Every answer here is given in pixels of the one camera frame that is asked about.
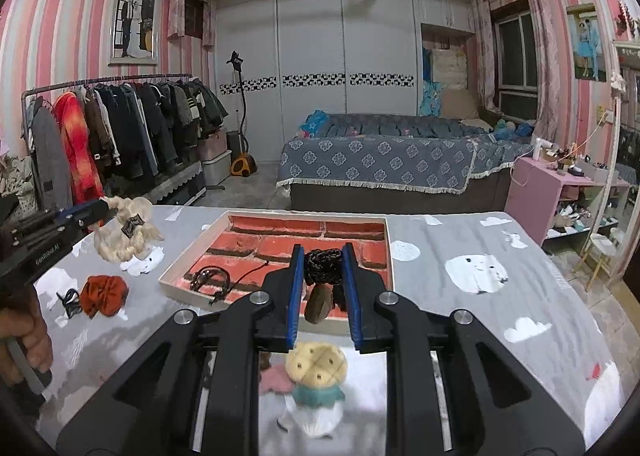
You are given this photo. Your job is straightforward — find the red scrunchie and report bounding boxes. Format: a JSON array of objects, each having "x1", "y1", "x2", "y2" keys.
[{"x1": 80, "y1": 275, "x2": 130, "y2": 320}]

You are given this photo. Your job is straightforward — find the plastic storage box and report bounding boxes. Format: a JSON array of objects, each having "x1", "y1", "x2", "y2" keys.
[{"x1": 196, "y1": 130, "x2": 234, "y2": 187}]

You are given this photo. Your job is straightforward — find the white wardrobe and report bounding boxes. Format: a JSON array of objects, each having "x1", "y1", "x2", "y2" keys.
[{"x1": 215, "y1": 0, "x2": 474, "y2": 172}]

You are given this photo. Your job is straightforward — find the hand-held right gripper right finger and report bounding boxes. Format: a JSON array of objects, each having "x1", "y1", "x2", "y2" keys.
[{"x1": 341, "y1": 242, "x2": 586, "y2": 456}]

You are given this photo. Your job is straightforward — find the white stool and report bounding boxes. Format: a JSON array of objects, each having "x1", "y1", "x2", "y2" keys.
[{"x1": 574, "y1": 231, "x2": 626, "y2": 282}]

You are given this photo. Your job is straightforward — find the row of hanging clothes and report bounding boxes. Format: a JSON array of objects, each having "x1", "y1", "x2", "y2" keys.
[{"x1": 25, "y1": 78, "x2": 230, "y2": 209}]

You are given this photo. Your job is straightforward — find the grey bear-print cloth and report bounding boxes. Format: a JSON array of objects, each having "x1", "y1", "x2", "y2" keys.
[{"x1": 30, "y1": 203, "x2": 626, "y2": 456}]

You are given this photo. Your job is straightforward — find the hanging blue clothes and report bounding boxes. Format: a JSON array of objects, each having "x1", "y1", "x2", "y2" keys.
[{"x1": 420, "y1": 49, "x2": 444, "y2": 117}]

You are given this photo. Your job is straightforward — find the blue cloth pile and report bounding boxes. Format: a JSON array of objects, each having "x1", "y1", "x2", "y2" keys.
[{"x1": 299, "y1": 110, "x2": 331, "y2": 138}]

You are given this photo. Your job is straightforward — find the pink hair clip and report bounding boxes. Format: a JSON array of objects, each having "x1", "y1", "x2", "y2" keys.
[{"x1": 259, "y1": 355, "x2": 296, "y2": 395}]

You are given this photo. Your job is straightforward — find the black braided hair tie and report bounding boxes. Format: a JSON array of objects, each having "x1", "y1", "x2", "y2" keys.
[{"x1": 304, "y1": 249, "x2": 346, "y2": 287}]

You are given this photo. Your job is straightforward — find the bed with blue patterned cover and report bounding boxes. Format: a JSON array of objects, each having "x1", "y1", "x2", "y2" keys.
[{"x1": 276, "y1": 111, "x2": 532, "y2": 212}]

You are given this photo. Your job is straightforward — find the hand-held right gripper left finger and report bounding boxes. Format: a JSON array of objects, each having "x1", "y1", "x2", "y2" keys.
[{"x1": 55, "y1": 243, "x2": 306, "y2": 456}]

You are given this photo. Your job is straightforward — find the garment steamer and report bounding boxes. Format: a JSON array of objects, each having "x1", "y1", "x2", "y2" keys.
[{"x1": 225, "y1": 50, "x2": 259, "y2": 176}]

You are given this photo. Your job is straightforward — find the small curtained window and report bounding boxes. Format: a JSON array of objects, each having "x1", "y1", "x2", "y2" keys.
[{"x1": 169, "y1": 0, "x2": 217, "y2": 48}]

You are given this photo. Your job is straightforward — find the beige cushion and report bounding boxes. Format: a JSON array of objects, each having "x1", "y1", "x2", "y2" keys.
[{"x1": 440, "y1": 89, "x2": 484, "y2": 120}]

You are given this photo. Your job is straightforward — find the black corded hair tie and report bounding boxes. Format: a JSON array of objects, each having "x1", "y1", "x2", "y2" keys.
[{"x1": 184, "y1": 262, "x2": 271, "y2": 308}]

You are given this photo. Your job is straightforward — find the metal clothes rack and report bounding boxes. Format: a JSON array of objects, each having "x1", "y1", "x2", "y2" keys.
[{"x1": 20, "y1": 72, "x2": 206, "y2": 207}]

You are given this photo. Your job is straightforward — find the cream fluffy scrunchie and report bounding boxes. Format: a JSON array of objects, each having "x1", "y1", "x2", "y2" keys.
[{"x1": 94, "y1": 195, "x2": 165, "y2": 263}]

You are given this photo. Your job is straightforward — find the pink shelf table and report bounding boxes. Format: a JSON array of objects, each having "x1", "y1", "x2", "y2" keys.
[{"x1": 505, "y1": 156, "x2": 631, "y2": 248}]

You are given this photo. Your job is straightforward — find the shallow tray with brick lining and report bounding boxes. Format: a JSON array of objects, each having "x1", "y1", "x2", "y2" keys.
[{"x1": 158, "y1": 210, "x2": 396, "y2": 337}]

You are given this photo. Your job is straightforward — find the red artificial flowers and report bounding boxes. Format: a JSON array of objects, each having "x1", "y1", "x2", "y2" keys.
[{"x1": 615, "y1": 0, "x2": 640, "y2": 38}]

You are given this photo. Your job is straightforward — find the wall poster of couple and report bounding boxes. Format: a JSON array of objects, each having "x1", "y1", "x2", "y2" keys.
[{"x1": 566, "y1": 3, "x2": 608, "y2": 82}]

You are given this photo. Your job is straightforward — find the white standing mirror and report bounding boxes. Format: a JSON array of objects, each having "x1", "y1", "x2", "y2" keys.
[{"x1": 575, "y1": 39, "x2": 640, "y2": 287}]

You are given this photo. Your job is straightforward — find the framed wedding photo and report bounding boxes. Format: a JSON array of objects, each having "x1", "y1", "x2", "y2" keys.
[{"x1": 107, "y1": 0, "x2": 163, "y2": 67}]

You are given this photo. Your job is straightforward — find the pink floral curtain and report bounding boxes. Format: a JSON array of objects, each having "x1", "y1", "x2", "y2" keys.
[
  {"x1": 470, "y1": 0, "x2": 501, "y2": 110},
  {"x1": 522, "y1": 0, "x2": 562, "y2": 142}
]

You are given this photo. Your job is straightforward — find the person's left hand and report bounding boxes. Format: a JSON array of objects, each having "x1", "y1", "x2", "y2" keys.
[{"x1": 0, "y1": 281, "x2": 54, "y2": 385}]

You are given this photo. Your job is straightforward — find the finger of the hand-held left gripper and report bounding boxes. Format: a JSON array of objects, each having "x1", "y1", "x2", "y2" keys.
[{"x1": 57, "y1": 199, "x2": 112, "y2": 233}]

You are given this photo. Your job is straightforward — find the cookie-shaped hair clip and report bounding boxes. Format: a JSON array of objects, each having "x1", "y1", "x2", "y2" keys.
[{"x1": 285, "y1": 341, "x2": 348, "y2": 409}]

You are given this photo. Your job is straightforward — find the large window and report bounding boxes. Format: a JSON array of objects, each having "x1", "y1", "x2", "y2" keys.
[{"x1": 492, "y1": 11, "x2": 539, "y2": 112}]

